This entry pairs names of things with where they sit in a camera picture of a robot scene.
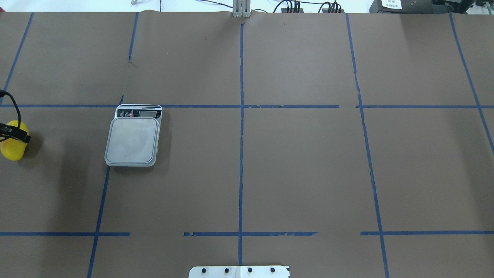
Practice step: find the digital kitchen scale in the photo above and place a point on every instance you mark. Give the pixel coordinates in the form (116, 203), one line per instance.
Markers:
(133, 136)

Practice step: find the black box device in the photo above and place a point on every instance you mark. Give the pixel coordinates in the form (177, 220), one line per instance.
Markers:
(406, 7)

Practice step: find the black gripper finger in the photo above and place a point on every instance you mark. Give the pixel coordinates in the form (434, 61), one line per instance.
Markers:
(13, 132)

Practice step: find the yellow mango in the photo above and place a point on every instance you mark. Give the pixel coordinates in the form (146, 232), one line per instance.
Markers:
(12, 149)

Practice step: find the aluminium frame post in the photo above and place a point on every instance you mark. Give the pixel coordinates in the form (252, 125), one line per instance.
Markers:
(241, 8)

